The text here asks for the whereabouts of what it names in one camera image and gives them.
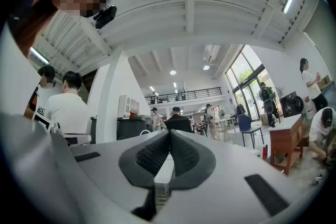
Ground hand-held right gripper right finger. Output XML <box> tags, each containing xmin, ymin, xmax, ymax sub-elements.
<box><xmin>170</xmin><ymin>130</ymin><xmax>320</xmax><ymax>218</ymax></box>

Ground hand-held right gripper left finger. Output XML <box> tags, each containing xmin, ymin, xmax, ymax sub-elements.
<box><xmin>69</xmin><ymin>130</ymin><xmax>171</xmax><ymax>212</ymax></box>

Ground black balcony railing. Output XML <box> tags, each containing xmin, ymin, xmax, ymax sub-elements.
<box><xmin>144</xmin><ymin>87</ymin><xmax>223</xmax><ymax>105</ymax></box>

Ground blue chair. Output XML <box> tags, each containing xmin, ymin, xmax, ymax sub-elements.
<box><xmin>237</xmin><ymin>113</ymin><xmax>265</xmax><ymax>148</ymax></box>

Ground large glass entrance doors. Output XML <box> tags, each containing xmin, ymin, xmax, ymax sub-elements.
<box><xmin>225</xmin><ymin>44</ymin><xmax>277</xmax><ymax>122</ymax></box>

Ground black front-load washing machine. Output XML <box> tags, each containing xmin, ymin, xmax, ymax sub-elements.
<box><xmin>279</xmin><ymin>91</ymin><xmax>305</xmax><ymax>118</ymax></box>

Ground white wall cabinet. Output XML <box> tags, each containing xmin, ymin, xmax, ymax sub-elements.
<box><xmin>118</xmin><ymin>94</ymin><xmax>140</xmax><ymax>118</ymax></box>

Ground black head-worn camera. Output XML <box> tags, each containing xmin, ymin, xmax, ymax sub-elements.
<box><xmin>93</xmin><ymin>5</ymin><xmax>118</xmax><ymax>30</ymax></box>

